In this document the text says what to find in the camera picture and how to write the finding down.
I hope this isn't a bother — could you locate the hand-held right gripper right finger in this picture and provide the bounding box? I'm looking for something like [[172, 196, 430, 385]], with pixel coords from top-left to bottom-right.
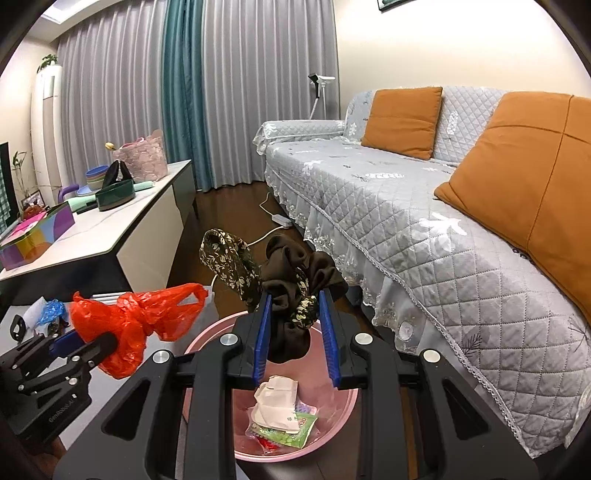
[[318, 284, 541, 480]]

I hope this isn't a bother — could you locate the pink plastic bin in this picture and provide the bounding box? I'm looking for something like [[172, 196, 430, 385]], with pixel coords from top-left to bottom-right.
[[182, 311, 360, 462]]

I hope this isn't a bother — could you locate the red plastic bag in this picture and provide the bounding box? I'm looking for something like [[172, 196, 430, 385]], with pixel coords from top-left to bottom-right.
[[70, 283, 208, 380]]

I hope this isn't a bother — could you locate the pink quilted bag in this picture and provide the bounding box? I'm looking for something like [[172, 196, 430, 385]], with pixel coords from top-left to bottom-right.
[[112, 129, 169, 182]]

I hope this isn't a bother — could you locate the pink card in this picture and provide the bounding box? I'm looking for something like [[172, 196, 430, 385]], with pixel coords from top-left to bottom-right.
[[2, 220, 42, 241]]

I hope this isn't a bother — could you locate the stack of coloured bowls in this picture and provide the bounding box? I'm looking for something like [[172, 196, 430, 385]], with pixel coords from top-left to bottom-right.
[[84, 167, 114, 191]]

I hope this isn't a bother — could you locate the grey quilted sofa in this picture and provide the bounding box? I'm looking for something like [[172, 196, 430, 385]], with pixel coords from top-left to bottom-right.
[[253, 85, 591, 460]]

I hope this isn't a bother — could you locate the white floor lamp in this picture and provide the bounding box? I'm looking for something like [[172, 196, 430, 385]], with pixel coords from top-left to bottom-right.
[[307, 73, 337, 121]]

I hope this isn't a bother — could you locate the thin leafy plant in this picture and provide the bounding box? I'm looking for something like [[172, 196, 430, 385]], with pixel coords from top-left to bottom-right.
[[11, 151, 29, 199]]

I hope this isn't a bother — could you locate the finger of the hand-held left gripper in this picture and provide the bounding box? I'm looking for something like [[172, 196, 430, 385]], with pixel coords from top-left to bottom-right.
[[48, 331, 86, 358], [69, 333, 119, 370]]

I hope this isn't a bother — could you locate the grey curtain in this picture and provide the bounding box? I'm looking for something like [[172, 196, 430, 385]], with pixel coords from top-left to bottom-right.
[[201, 0, 340, 191], [54, 0, 172, 185]]

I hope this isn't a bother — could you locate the teal curtain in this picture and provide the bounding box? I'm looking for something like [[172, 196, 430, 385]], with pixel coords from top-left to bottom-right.
[[163, 0, 207, 191]]

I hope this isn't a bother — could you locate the large orange cushion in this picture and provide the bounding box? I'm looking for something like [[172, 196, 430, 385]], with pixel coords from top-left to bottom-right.
[[434, 91, 591, 324]]

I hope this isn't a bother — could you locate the white tower air conditioner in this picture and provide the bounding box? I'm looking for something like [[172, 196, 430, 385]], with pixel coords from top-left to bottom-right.
[[30, 65, 63, 204]]

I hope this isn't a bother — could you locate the white bubble wrap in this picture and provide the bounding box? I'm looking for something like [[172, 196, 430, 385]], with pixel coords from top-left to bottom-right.
[[22, 299, 47, 329]]

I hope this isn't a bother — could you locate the white floor cable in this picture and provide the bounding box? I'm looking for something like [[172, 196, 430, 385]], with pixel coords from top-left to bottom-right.
[[210, 194, 287, 287]]

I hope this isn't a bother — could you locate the white paper bag green print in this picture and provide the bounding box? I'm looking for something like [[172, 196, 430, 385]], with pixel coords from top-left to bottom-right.
[[253, 375, 300, 433]]

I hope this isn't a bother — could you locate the small orange cushion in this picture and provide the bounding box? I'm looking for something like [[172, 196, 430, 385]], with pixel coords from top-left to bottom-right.
[[361, 86, 444, 161]]

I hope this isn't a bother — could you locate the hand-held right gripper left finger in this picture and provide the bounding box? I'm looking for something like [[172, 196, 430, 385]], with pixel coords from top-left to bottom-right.
[[55, 291, 274, 480]]

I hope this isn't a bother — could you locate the floral fabric headband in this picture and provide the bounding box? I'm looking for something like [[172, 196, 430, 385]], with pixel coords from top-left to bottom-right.
[[198, 228, 320, 332]]

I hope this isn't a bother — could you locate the colourful rectangular box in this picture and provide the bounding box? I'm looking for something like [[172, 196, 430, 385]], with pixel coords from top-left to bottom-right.
[[0, 203, 76, 271]]

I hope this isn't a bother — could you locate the blue plastic wrapper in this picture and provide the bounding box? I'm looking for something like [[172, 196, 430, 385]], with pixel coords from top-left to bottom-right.
[[39, 299, 71, 326]]

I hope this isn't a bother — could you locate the black television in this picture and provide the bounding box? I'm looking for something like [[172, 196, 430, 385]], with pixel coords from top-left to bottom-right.
[[0, 142, 12, 227]]

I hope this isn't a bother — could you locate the dark green round bowl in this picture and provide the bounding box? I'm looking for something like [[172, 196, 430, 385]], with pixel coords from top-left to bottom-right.
[[95, 179, 137, 212]]

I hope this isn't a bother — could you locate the green snack pouch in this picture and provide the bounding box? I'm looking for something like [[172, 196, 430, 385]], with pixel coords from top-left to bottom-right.
[[247, 411, 319, 449]]

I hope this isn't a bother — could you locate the white-top coffee table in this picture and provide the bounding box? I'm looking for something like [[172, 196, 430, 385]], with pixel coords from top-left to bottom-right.
[[0, 159, 197, 296]]

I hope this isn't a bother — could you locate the dark brown scrunchie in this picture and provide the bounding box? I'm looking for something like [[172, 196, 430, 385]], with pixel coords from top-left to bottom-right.
[[262, 232, 350, 364]]

